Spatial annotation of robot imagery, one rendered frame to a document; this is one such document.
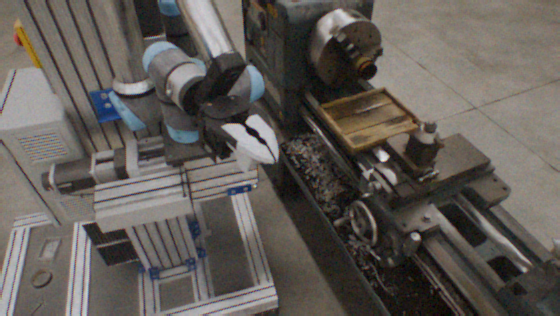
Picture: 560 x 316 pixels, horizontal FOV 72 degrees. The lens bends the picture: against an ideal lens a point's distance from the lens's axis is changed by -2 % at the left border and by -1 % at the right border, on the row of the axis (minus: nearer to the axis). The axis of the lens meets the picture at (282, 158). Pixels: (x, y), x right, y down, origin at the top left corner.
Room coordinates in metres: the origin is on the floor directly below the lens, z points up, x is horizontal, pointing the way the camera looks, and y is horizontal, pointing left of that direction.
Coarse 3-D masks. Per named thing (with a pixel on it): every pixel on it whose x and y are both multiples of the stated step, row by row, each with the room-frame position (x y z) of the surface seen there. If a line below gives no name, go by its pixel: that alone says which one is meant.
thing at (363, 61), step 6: (360, 60) 1.37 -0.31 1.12; (366, 60) 1.37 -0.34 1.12; (372, 60) 1.38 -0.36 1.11; (354, 66) 1.37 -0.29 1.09; (360, 66) 1.35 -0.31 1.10; (366, 66) 1.34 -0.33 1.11; (372, 66) 1.34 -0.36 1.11; (354, 72) 1.37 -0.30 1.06; (360, 72) 1.34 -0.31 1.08; (366, 72) 1.39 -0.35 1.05; (372, 72) 1.37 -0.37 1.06; (366, 78) 1.34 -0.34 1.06
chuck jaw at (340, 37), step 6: (336, 30) 1.45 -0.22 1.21; (336, 36) 1.44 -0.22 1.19; (342, 36) 1.42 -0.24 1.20; (342, 42) 1.40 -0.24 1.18; (348, 42) 1.41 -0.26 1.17; (342, 48) 1.43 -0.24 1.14; (348, 48) 1.40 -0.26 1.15; (354, 48) 1.40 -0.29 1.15; (348, 54) 1.40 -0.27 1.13; (354, 54) 1.39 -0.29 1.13; (354, 60) 1.38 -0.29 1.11
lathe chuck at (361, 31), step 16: (336, 16) 1.52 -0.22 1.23; (352, 16) 1.51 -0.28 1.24; (320, 32) 1.48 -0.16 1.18; (352, 32) 1.47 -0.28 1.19; (368, 32) 1.50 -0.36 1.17; (320, 48) 1.42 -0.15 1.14; (336, 48) 1.44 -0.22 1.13; (320, 64) 1.41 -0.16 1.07; (336, 64) 1.44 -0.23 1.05; (352, 80) 1.48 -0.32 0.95
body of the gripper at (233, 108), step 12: (192, 84) 0.51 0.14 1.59; (180, 96) 0.51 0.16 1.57; (192, 96) 0.51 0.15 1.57; (216, 96) 0.48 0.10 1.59; (228, 96) 0.49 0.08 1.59; (192, 108) 0.51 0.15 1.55; (204, 108) 0.45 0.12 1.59; (216, 108) 0.45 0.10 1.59; (228, 108) 0.46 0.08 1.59; (240, 108) 0.46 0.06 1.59; (192, 120) 0.51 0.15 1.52; (228, 120) 0.43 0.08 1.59; (240, 120) 0.45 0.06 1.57; (204, 132) 0.45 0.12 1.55; (204, 144) 0.45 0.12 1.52; (216, 144) 0.42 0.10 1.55; (228, 156) 0.43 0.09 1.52
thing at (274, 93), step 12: (252, 48) 1.92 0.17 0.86; (252, 60) 1.90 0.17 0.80; (264, 60) 1.79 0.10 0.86; (264, 72) 1.75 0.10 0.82; (264, 84) 1.75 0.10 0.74; (276, 84) 1.61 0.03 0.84; (324, 84) 1.60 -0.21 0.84; (264, 96) 1.76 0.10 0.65; (276, 96) 1.61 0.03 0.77; (288, 96) 1.54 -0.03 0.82; (300, 96) 1.56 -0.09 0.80; (276, 108) 1.61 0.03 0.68; (288, 108) 1.54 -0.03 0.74; (288, 120) 1.54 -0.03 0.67; (300, 120) 1.58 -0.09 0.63; (300, 132) 1.56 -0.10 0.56; (264, 168) 1.79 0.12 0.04; (276, 168) 1.65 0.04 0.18; (276, 180) 1.68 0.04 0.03; (288, 180) 1.56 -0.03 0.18; (276, 192) 1.60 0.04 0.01; (288, 192) 1.55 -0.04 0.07; (300, 192) 1.57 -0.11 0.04
